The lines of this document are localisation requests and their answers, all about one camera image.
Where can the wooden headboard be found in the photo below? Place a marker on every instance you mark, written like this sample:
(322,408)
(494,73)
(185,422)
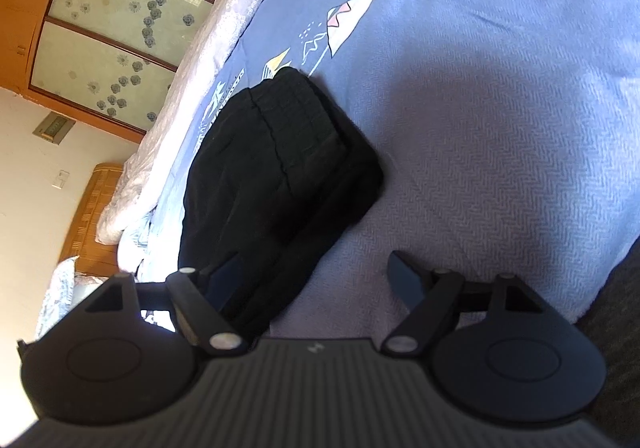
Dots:
(92,223)

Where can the lavender white quilt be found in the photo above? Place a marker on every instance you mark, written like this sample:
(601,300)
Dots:
(200,73)

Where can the white wall switch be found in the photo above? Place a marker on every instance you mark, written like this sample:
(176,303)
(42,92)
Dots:
(62,179)

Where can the grey wall control panel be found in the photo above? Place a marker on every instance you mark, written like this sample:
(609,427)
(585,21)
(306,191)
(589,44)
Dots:
(52,128)

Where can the floral pillow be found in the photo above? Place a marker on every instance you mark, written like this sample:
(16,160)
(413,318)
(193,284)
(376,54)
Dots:
(57,295)

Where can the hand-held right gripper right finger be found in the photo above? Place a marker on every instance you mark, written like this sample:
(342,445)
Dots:
(406,280)

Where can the blue printed bedsheet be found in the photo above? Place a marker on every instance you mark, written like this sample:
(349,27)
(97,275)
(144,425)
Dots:
(475,128)

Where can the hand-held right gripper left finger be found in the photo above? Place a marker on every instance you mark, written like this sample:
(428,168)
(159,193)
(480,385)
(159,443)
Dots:
(224,285)

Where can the wooden wardrobe floral glass doors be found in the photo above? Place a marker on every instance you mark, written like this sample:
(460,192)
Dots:
(110,28)

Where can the black pants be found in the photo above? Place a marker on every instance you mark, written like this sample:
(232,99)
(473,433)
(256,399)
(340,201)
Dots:
(280,168)

